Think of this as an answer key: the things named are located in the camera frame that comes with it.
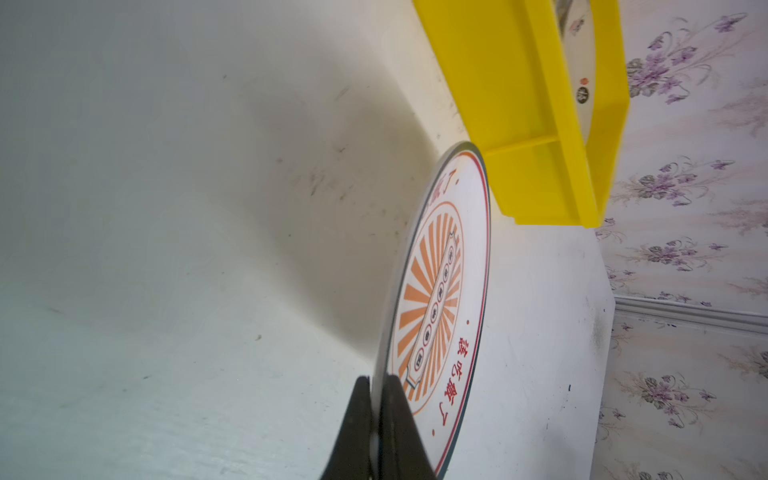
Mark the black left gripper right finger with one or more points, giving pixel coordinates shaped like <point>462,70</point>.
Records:
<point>401,454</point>

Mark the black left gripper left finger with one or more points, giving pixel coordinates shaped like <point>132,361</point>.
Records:
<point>350,456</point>

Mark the orange sunburst plate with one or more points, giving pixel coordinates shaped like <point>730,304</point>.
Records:
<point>434,316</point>

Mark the pale yellow small plate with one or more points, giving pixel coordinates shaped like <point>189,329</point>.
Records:
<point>576,28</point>

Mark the yellow plastic bin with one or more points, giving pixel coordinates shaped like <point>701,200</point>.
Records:
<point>505,66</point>

